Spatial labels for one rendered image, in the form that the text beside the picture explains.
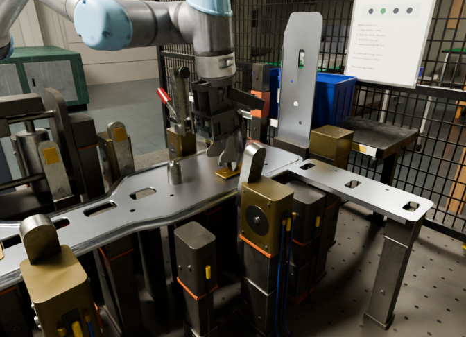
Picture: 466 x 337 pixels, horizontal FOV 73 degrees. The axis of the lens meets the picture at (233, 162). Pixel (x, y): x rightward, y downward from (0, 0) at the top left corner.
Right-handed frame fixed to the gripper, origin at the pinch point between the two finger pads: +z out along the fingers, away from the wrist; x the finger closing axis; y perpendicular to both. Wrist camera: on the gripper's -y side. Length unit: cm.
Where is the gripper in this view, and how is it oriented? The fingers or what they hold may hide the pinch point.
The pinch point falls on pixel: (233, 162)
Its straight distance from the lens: 71.9
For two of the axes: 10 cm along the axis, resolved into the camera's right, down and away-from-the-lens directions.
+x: 6.6, 3.1, -6.8
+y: -7.4, 3.7, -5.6
